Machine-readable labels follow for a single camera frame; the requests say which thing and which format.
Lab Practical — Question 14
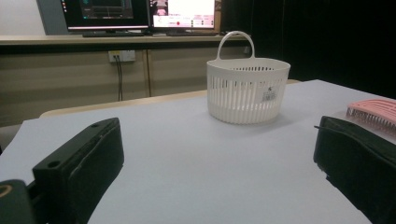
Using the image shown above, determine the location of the black curtain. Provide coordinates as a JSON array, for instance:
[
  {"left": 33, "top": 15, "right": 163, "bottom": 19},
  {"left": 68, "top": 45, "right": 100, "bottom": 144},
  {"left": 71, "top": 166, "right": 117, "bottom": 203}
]
[{"left": 219, "top": 0, "right": 396, "bottom": 100}]

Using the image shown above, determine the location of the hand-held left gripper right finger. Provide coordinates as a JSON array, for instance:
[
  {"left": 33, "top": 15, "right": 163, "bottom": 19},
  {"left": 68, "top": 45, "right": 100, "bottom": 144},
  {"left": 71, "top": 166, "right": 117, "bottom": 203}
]
[{"left": 313, "top": 116, "right": 396, "bottom": 224}]

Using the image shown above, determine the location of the black wall cable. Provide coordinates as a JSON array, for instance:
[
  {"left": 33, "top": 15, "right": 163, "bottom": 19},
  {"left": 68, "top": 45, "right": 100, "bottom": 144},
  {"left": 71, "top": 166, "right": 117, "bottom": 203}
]
[
  {"left": 114, "top": 55, "right": 121, "bottom": 103},
  {"left": 117, "top": 55, "right": 124, "bottom": 103}
]

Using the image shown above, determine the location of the black keyboard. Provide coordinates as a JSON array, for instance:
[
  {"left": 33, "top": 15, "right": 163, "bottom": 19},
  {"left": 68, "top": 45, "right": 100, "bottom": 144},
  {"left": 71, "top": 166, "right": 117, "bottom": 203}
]
[
  {"left": 81, "top": 30, "right": 146, "bottom": 38},
  {"left": 165, "top": 30, "right": 219, "bottom": 37}
]

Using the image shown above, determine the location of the white wall socket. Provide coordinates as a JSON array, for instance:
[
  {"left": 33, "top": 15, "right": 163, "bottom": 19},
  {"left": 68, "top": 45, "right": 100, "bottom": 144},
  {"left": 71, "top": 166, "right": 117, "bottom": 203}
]
[{"left": 107, "top": 49, "right": 136, "bottom": 63}]

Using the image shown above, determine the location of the pink comb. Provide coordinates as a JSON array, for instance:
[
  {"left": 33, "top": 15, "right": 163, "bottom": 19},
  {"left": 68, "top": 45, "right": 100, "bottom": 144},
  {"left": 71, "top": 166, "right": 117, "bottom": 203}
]
[{"left": 346, "top": 98, "right": 396, "bottom": 136}]

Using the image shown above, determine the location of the dark computer monitor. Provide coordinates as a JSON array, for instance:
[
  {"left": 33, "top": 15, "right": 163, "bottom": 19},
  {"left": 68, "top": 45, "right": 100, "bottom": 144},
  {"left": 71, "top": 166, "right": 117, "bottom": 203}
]
[{"left": 60, "top": 0, "right": 151, "bottom": 33}]

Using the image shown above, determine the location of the bright computer monitor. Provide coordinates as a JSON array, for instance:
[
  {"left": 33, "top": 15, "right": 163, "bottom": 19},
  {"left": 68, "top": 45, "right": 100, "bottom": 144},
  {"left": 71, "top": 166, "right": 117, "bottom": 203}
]
[{"left": 148, "top": 0, "right": 218, "bottom": 31}]

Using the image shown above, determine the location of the long beige counter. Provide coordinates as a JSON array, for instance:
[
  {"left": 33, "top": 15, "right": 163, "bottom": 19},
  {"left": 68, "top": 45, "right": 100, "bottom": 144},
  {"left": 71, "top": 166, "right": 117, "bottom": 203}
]
[{"left": 0, "top": 33, "right": 252, "bottom": 47}]

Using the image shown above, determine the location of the white slotted plastic basket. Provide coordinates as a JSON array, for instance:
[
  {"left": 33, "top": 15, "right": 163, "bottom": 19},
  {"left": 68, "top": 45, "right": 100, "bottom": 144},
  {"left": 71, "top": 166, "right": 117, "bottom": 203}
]
[{"left": 206, "top": 30, "right": 291, "bottom": 125}]

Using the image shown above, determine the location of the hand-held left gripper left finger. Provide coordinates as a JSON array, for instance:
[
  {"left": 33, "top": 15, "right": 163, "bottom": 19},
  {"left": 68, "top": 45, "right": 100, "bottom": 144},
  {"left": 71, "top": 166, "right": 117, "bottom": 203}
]
[{"left": 32, "top": 117, "right": 125, "bottom": 224}]

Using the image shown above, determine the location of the grey panel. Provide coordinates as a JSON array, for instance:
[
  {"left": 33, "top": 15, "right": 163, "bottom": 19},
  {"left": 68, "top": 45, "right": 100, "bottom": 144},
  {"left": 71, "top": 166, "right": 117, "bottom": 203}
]
[{"left": 35, "top": 0, "right": 69, "bottom": 35}]

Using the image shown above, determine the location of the white table sheet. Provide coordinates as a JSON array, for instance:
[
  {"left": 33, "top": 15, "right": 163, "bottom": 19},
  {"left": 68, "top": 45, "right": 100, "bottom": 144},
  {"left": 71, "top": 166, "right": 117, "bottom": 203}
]
[{"left": 0, "top": 78, "right": 396, "bottom": 224}]

